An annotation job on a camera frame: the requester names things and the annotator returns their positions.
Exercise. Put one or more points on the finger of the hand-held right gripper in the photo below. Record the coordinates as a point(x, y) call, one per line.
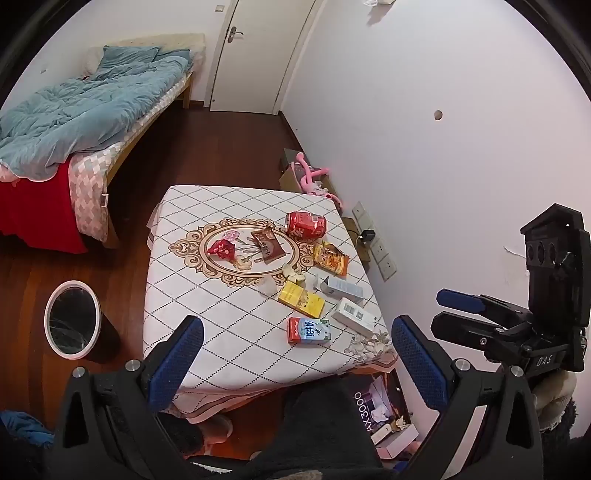
point(461, 330)
point(461, 300)

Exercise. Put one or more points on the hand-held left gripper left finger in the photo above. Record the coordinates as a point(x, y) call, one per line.
point(178, 364)

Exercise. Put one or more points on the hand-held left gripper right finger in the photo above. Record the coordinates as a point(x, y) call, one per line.
point(418, 364)

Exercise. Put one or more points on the white round trash bin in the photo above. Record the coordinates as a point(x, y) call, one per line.
point(108, 334)

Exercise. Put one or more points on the plain white box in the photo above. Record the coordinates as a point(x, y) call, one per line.
point(353, 316)

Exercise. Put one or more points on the grey-white small box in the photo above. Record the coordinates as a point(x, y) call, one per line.
point(339, 287)

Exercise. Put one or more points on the red and blue milk carton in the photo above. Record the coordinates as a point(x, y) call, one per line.
point(309, 331)

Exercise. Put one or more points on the clear plastic cup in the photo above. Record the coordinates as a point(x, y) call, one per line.
point(268, 286)

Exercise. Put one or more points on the small red snack packet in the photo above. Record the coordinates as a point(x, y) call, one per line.
point(221, 249)

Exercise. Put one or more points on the yellow box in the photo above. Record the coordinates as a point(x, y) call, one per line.
point(301, 300)

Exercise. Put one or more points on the orange snack bag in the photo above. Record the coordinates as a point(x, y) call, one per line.
point(330, 261)

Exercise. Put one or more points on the black printed carton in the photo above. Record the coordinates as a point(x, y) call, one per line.
point(369, 401)

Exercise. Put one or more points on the flat white box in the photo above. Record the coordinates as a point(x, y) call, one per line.
point(397, 443)

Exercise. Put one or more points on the black charger plug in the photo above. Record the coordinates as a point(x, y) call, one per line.
point(368, 235)

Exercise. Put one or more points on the person's black pants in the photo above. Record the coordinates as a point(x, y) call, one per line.
point(314, 429)

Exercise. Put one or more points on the beige peel scraps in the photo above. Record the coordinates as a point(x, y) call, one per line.
point(293, 274)

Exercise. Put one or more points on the brown snack packet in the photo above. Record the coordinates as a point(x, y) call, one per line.
point(268, 244)

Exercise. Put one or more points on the blue jacket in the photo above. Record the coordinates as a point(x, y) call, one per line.
point(23, 429)

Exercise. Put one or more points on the red soda can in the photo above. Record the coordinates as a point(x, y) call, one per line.
point(305, 226)

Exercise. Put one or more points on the pink checkered bed sheet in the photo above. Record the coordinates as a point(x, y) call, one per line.
point(90, 184)

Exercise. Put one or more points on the pink toy on cardboard box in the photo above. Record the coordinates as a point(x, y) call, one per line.
point(288, 180)

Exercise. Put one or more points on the white pillow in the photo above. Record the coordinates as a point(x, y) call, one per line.
point(92, 60)

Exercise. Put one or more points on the white door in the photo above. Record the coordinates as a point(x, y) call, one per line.
point(263, 50)

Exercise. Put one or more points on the white wall socket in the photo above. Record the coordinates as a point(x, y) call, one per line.
point(361, 212)
point(371, 226)
point(388, 268)
point(378, 249)

